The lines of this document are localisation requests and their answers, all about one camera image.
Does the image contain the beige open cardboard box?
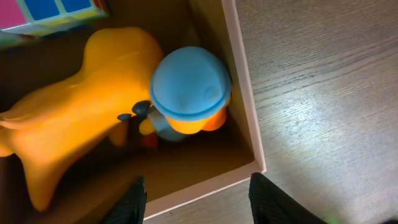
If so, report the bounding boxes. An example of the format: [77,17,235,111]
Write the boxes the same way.
[1,1,266,223]

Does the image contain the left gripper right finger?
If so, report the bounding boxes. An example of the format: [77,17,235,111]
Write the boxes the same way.
[248,172,326,224]

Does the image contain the yellow dog toy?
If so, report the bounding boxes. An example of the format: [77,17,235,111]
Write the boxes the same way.
[1,27,164,212]

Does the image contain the rubiks cube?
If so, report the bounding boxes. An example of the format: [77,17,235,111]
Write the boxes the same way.
[1,0,109,49]

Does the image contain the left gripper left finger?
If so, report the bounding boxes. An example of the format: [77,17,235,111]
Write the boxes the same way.
[100,176,147,224]

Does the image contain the yellow duck toy blue cap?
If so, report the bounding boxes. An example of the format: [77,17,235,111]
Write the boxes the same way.
[139,46,232,147]

